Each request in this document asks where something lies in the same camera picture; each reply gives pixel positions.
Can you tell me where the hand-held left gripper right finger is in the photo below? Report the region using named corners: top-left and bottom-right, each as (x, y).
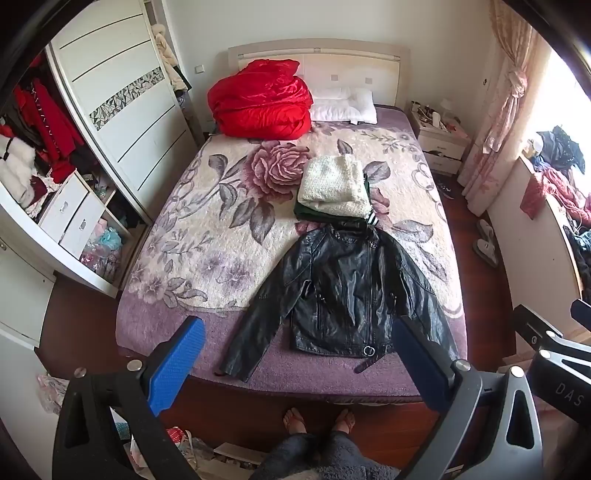
top-left (392, 315), bottom-right (544, 480)

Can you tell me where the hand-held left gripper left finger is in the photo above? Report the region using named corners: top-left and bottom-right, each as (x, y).
top-left (52, 316), bottom-right (206, 480)

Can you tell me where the black leather jacket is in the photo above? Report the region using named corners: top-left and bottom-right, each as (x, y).
top-left (219, 224), bottom-right (460, 383)

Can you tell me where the pile of clothes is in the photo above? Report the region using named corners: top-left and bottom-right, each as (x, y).
top-left (521, 124), bottom-right (591, 232)

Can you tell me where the white desk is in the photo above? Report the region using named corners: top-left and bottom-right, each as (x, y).
top-left (487, 154), bottom-right (585, 305)

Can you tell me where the white flat box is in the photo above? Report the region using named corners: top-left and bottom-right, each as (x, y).
top-left (213, 442), bottom-right (274, 466)

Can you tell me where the pink plastic bag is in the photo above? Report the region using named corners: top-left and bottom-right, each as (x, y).
top-left (37, 373), bottom-right (71, 415)

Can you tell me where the purple floral blanket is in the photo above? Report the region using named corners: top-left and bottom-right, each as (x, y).
top-left (115, 105), bottom-right (465, 407)

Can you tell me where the dark green garment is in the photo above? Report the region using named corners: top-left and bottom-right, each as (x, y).
top-left (293, 173), bottom-right (380, 229)

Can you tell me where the white fuzzy sweater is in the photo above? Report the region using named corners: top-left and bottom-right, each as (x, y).
top-left (297, 154), bottom-right (372, 219)

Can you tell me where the white nightstand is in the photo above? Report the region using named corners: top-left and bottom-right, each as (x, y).
top-left (406, 102), bottom-right (472, 175)

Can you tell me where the pink curtain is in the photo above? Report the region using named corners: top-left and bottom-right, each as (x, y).
top-left (462, 0), bottom-right (555, 215)

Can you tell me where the white fur garment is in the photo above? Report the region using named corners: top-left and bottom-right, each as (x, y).
top-left (0, 124), bottom-right (38, 207)

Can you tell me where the white pillow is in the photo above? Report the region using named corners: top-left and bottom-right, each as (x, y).
top-left (308, 89), bottom-right (378, 124)

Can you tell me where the red coat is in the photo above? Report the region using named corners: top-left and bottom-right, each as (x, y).
top-left (13, 78), bottom-right (83, 184)

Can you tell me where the red quilt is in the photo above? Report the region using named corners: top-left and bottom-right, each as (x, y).
top-left (207, 59), bottom-right (314, 139)

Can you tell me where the white wardrobe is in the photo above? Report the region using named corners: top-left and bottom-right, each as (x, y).
top-left (0, 0), bottom-right (204, 298)

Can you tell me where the cream hanging garment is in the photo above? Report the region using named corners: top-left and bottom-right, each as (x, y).
top-left (154, 22), bottom-right (191, 93)

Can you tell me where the beige bed headboard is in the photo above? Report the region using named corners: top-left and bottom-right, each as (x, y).
top-left (228, 42), bottom-right (411, 112)

